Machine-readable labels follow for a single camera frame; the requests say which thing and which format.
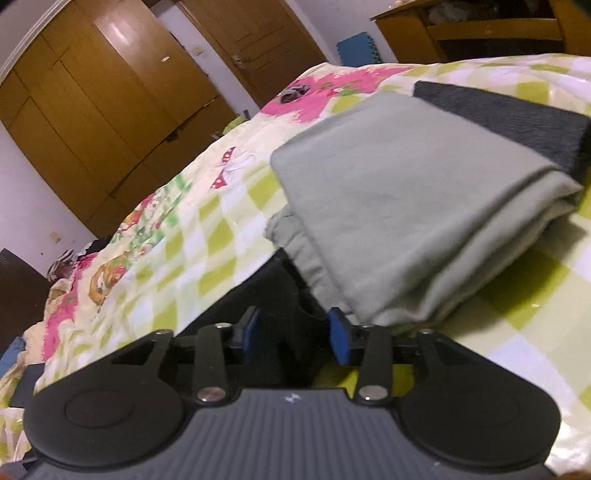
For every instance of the wooden wardrobe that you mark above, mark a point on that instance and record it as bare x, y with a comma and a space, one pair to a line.
101, 101

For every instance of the blue foam mat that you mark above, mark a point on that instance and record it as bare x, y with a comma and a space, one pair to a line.
358, 48

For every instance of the blue cloth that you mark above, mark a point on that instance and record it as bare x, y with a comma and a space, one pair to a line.
10, 355

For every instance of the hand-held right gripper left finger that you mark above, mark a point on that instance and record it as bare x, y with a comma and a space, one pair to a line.
251, 330

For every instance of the dark flat case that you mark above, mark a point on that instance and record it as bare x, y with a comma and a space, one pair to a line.
25, 385

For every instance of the wooden desk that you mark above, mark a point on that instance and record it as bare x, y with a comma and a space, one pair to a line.
485, 32

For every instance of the black pants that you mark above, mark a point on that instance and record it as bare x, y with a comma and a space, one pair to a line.
277, 323

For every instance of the wall switch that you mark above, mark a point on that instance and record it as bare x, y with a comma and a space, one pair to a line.
54, 237

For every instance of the folded dark grey garment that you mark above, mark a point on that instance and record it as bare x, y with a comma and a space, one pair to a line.
517, 120

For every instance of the small dark cloth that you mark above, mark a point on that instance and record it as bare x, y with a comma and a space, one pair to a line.
294, 93

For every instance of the wooden door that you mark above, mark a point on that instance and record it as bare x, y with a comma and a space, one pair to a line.
258, 41

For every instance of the pile of striped clothing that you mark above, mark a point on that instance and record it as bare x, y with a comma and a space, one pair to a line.
64, 265

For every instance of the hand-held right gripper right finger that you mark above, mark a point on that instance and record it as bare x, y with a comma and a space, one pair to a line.
340, 337

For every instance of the folded grey-green pants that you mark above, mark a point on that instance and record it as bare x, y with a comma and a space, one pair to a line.
406, 203

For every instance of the dark wooden headboard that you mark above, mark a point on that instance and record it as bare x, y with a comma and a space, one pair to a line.
21, 295

